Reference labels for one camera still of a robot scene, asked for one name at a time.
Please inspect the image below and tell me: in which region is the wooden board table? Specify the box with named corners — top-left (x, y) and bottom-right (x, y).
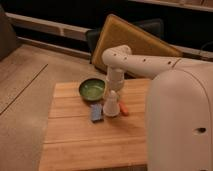
top-left (39, 79), bottom-right (150, 171)

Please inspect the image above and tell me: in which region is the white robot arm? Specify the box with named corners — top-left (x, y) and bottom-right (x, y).
top-left (102, 45), bottom-right (213, 171)

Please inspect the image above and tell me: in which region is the green bowl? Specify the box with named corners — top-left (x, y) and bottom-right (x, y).
top-left (78, 78), bottom-right (105, 101)

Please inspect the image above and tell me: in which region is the blue sponge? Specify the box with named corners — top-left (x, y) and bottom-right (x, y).
top-left (90, 103), bottom-right (103, 122)

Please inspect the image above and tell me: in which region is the yellow cushion panel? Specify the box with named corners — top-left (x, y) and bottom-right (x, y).
top-left (92, 14), bottom-right (183, 72)

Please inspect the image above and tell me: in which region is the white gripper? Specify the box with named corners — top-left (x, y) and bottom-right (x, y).
top-left (106, 67), bottom-right (124, 91)

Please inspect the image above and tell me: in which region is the orange carrot toy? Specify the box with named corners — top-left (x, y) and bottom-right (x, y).
top-left (119, 101), bottom-right (129, 116)

